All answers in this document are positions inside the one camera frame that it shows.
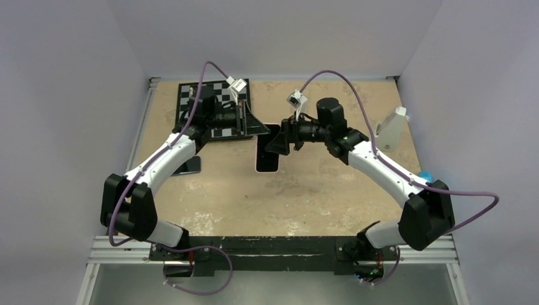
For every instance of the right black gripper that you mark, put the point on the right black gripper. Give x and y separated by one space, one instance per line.
279 144

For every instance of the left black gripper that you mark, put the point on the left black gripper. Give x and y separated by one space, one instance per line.
246 123

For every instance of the blue phone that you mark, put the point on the blue phone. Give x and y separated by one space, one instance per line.
191 166

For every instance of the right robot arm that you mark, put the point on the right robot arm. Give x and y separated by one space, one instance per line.
427 211

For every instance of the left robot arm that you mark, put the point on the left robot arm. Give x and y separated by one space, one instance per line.
128 205

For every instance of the black white chessboard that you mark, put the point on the black white chessboard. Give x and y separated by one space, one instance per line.
215 109

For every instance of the white metronome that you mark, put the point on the white metronome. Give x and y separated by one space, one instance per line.
388 132

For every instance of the blue cap object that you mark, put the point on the blue cap object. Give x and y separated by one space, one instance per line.
424 174

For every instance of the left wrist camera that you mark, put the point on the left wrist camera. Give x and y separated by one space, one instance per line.
235 86

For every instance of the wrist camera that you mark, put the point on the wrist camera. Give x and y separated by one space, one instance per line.
235 86
299 102

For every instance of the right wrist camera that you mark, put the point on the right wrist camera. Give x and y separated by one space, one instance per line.
299 102

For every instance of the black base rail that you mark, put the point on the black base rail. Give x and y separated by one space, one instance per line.
340 255

